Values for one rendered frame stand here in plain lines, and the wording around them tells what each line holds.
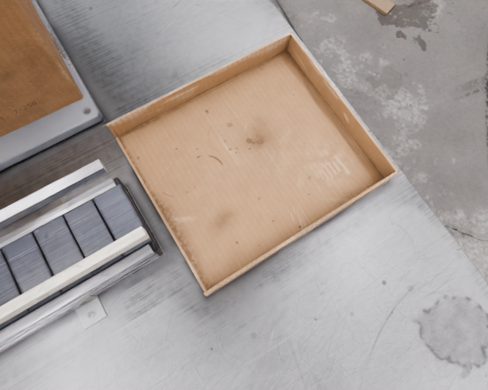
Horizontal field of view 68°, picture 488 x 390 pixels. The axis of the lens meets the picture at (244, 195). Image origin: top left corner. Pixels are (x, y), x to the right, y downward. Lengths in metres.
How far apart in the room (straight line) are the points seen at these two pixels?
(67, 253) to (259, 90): 0.35
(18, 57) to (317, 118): 0.39
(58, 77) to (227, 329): 0.38
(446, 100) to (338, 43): 0.52
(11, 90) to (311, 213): 0.41
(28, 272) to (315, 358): 0.36
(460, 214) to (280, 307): 1.22
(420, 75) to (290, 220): 1.39
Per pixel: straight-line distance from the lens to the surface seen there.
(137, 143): 0.54
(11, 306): 0.45
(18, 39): 0.48
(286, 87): 0.58
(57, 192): 0.40
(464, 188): 1.67
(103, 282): 0.46
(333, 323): 0.50
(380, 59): 1.78
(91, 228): 0.47
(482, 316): 0.59
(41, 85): 0.53
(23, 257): 0.49
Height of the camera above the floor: 1.31
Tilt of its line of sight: 74 degrees down
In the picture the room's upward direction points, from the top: 10 degrees clockwise
